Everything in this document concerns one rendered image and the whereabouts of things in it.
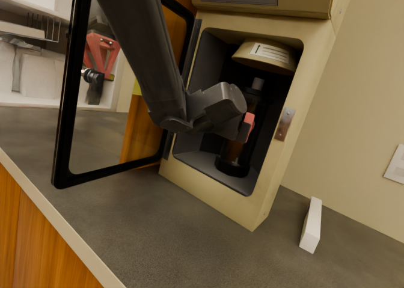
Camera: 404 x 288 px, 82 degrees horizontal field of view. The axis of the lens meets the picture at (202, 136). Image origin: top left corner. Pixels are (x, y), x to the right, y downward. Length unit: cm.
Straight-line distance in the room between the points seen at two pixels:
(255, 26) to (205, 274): 50
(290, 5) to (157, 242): 51
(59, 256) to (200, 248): 32
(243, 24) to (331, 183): 63
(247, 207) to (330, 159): 45
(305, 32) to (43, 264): 79
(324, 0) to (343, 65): 47
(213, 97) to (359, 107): 63
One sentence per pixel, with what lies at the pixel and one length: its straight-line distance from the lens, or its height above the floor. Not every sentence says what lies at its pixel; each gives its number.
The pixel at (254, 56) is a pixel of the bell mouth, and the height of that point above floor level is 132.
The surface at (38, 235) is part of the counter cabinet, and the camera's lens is 74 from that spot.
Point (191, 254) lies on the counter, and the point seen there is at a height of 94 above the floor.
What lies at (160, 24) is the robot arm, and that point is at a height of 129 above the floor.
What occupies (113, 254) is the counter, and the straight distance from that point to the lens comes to 45.
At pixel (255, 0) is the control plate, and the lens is 55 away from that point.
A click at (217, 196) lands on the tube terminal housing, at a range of 61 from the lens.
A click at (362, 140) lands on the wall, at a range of 93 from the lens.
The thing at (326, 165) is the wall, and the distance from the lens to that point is 95.
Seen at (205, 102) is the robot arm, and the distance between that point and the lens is 40.
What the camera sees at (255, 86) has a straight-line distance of 64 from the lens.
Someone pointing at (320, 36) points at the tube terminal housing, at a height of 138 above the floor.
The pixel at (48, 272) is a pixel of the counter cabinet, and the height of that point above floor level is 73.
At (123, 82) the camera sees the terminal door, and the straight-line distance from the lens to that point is 49.
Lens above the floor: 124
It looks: 14 degrees down
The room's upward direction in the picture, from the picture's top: 16 degrees clockwise
